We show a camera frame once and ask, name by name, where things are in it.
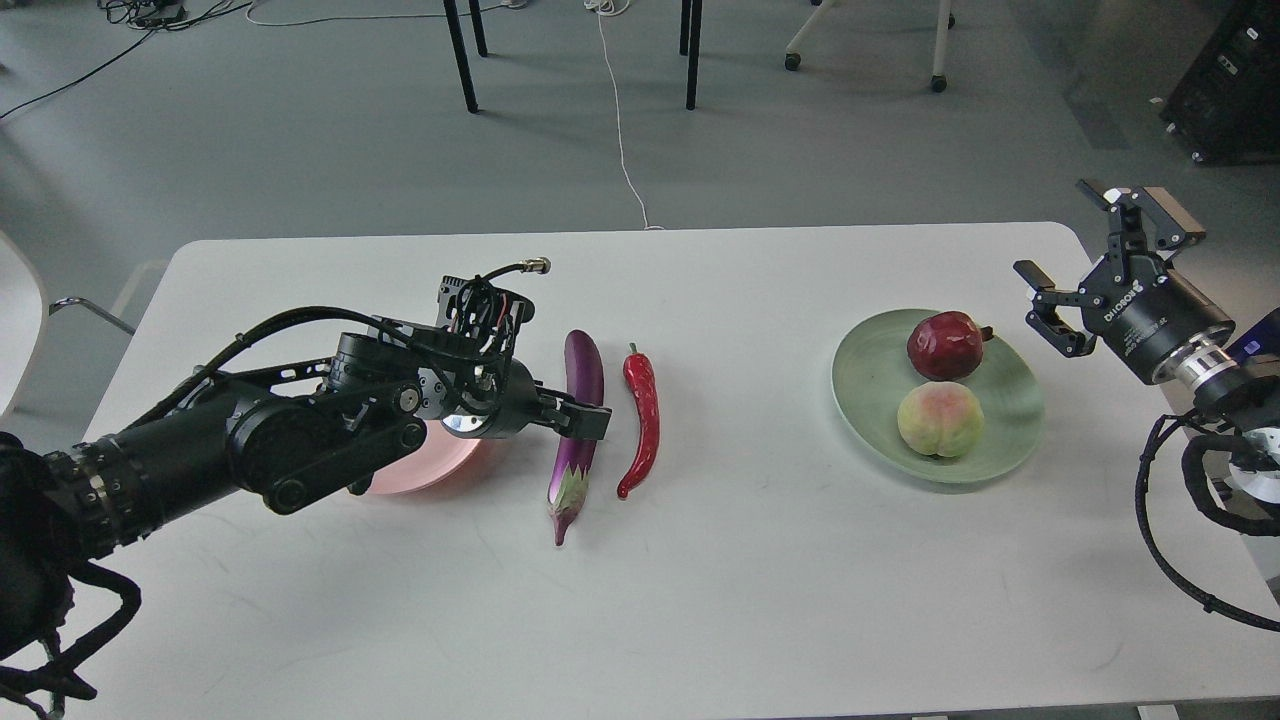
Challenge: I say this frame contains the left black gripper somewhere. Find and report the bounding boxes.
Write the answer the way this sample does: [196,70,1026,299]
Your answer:
[440,360,612,441]

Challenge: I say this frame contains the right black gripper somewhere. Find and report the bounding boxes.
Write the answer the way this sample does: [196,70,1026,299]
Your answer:
[1012,179,1236,386]

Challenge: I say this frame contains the purple eggplant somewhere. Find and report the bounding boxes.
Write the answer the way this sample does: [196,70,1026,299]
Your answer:
[547,329,605,547]

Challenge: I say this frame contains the red chili pepper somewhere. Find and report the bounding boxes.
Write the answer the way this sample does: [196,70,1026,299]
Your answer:
[616,342,660,500]

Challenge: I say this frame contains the red pomegranate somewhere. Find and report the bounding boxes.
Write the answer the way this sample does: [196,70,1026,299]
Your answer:
[906,310,995,380]

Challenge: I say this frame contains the green pink peach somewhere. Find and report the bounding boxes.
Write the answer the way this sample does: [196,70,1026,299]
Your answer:
[896,380,986,457]

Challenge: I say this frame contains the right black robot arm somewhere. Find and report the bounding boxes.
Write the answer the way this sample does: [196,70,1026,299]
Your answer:
[1014,179,1277,632]

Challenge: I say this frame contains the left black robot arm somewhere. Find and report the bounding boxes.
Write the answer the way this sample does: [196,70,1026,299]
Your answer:
[1,258,611,719]

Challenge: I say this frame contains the pink plate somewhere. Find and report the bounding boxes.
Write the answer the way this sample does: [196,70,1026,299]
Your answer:
[367,420,495,496]

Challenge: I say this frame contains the black equipment case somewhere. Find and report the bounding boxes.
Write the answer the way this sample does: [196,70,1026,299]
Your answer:
[1158,1,1279,165]

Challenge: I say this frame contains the green plate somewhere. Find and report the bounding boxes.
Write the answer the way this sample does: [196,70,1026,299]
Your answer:
[831,307,1044,489]

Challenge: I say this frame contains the white chair base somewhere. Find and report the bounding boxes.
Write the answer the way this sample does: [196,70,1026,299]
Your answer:
[785,0,957,95]

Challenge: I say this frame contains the black table legs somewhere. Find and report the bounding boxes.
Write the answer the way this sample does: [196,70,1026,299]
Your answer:
[443,0,705,113]

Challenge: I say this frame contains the white chair at left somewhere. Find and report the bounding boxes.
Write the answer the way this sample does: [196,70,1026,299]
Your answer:
[1,232,137,487]

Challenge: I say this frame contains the white floor cable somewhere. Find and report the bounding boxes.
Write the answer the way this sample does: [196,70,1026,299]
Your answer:
[585,0,666,232]

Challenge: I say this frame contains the black floor cables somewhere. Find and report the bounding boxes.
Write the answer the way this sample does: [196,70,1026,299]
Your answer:
[0,0,251,119]

